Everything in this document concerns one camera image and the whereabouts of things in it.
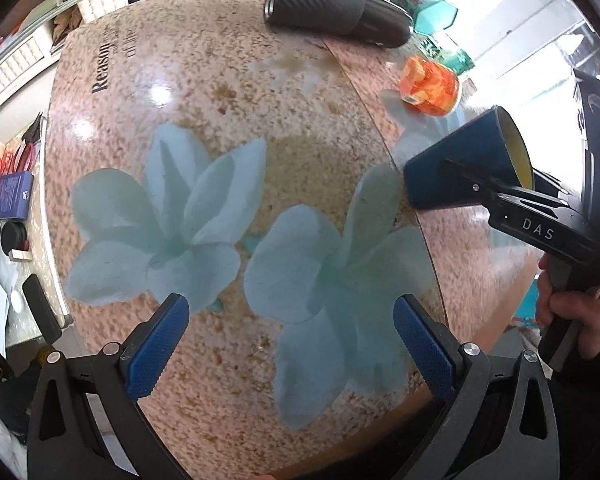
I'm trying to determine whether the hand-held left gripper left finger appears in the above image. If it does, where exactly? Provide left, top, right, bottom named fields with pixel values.
left=27, top=293, right=191, bottom=480

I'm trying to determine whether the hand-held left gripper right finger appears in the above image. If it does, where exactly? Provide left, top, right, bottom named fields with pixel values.
left=392, top=293, right=564, bottom=480

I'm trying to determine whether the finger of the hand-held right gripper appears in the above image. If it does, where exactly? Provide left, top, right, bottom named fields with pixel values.
left=441, top=158, right=503, bottom=203

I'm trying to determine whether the dark blue cup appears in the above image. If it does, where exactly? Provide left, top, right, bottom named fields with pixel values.
left=403, top=106, right=535, bottom=211

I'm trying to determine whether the person's right forearm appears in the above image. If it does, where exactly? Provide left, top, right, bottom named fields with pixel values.
left=547, top=330, right=600, bottom=476

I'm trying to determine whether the orange transparent cup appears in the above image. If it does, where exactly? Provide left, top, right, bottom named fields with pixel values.
left=399, top=56, right=462, bottom=117

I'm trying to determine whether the black ribbed thermos cup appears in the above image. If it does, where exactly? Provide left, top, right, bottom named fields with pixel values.
left=263, top=0, right=412, bottom=49

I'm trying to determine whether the person's right hand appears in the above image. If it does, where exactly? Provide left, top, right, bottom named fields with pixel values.
left=536, top=254, right=600, bottom=360

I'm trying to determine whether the black remote control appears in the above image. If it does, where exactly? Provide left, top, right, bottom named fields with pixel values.
left=22, top=274, right=64, bottom=344

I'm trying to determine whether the green printed box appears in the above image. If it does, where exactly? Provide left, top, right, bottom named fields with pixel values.
left=419, top=35, right=477, bottom=75

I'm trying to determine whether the black round jar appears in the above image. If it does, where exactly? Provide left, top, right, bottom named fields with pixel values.
left=0, top=220, right=29, bottom=254

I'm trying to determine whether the teal hexagonal box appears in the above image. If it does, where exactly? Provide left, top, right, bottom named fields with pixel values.
left=389, top=0, right=457, bottom=36

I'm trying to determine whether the dark blue box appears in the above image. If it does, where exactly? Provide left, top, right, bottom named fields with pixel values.
left=0, top=170, right=35, bottom=222

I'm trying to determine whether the white tufted bench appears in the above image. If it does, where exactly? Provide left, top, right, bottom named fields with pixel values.
left=0, top=0, right=127, bottom=108

